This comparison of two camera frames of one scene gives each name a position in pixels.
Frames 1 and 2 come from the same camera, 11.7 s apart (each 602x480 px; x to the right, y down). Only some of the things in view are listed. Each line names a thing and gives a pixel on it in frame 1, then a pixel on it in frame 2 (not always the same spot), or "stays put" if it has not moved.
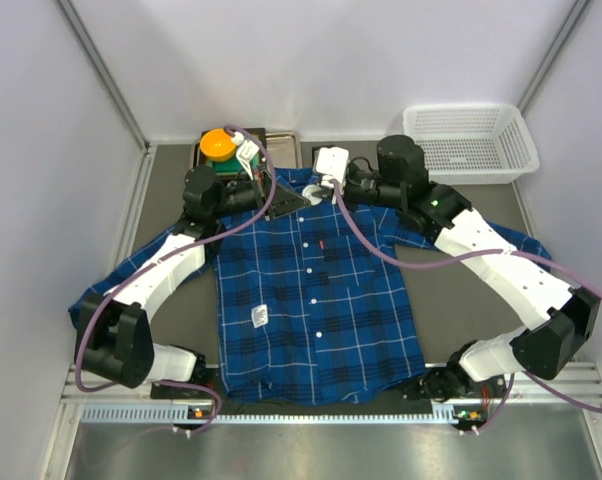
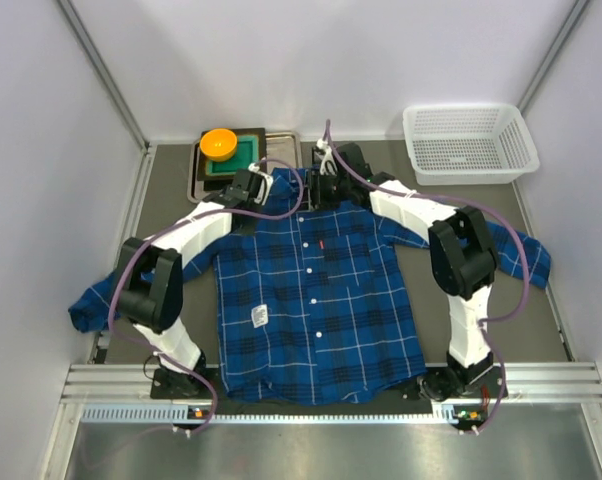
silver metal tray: [284, 148] stays put
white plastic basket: [473, 143] stays put
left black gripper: [270, 198] → [254, 181]
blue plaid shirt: [314, 302] stays put
